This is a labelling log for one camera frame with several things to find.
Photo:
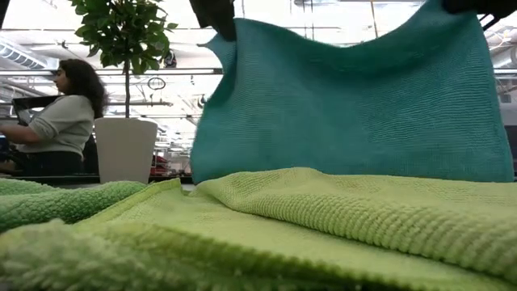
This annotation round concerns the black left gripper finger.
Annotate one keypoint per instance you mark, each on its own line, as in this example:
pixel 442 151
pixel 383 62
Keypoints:
pixel 214 16

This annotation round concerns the white plant pot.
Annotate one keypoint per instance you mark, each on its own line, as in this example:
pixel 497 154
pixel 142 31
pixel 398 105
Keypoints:
pixel 125 149

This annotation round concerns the red background equipment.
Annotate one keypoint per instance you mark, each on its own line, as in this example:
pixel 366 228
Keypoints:
pixel 159 163

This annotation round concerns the green leafy plant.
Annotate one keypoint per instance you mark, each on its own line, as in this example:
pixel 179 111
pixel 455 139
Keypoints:
pixel 121 32

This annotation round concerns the green microfiber towel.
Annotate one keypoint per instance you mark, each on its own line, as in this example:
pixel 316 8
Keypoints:
pixel 48 202

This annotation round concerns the blue microfiber towel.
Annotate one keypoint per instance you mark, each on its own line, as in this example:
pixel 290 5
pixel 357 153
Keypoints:
pixel 343 113

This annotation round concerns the yellow-green microfiber towel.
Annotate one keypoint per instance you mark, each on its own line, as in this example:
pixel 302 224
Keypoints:
pixel 323 226

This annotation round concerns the person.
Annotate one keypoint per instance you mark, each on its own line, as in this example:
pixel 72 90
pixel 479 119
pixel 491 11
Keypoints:
pixel 60 121

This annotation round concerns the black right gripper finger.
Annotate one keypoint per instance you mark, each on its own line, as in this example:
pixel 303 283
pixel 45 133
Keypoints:
pixel 476 5

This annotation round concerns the black ceiling camera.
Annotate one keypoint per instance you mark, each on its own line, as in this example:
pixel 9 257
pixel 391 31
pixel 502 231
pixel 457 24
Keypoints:
pixel 170 60

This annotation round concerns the black laptop screen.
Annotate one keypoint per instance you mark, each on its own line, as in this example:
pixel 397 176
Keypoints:
pixel 32 105

